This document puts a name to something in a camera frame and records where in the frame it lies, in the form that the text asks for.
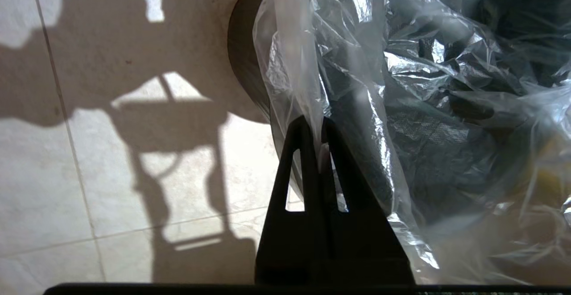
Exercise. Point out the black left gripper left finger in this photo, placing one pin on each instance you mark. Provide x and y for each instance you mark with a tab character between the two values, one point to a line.
294	241

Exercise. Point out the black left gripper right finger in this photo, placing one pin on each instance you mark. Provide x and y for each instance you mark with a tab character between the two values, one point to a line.
357	241

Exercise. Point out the clear plastic trash bag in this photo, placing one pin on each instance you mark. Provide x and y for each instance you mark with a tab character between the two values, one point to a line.
401	40

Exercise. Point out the grey metal trash bin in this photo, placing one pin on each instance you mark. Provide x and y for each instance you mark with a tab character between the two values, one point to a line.
245	54

